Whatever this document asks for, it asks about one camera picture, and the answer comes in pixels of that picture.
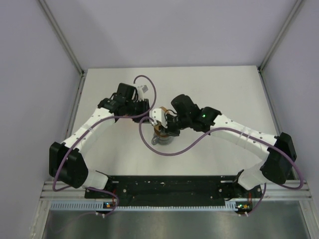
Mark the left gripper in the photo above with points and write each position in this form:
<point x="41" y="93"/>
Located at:
<point x="144" y="103"/>

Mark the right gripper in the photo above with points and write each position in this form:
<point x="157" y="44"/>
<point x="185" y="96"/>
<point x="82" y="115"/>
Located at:
<point x="169" y="131"/>

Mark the brown wooden dripper base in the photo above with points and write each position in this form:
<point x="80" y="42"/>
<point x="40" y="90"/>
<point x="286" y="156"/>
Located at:
<point x="162" y="132"/>

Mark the glass coffee carafe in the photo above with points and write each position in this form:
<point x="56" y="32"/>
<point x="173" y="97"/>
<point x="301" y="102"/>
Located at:
<point x="161" y="139"/>

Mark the brown paper coffee filter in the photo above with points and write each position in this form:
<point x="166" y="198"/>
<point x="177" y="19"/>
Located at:
<point x="168" y="112"/>

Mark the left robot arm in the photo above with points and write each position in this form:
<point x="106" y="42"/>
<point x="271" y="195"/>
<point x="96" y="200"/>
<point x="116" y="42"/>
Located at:
<point x="67" y="159"/>

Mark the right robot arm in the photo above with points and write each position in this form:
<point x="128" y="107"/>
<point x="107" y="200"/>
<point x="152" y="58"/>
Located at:
<point x="276" y="152"/>

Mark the black mounting base plate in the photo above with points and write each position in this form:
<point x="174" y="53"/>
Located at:
<point x="165" y="191"/>

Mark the left aluminium corner post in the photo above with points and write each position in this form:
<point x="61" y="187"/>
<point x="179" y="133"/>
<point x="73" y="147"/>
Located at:
<point x="60" y="35"/>

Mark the aluminium corner post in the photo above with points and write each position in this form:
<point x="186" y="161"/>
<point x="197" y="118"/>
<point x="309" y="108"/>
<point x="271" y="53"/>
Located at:
<point x="60" y="35"/>
<point x="298" y="5"/>

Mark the aluminium frame rail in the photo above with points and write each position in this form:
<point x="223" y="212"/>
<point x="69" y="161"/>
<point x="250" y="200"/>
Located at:
<point x="270" y="191"/>

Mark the right aluminium corner post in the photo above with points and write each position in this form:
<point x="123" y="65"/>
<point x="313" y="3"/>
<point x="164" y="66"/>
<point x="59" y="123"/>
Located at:
<point x="298" y="5"/>

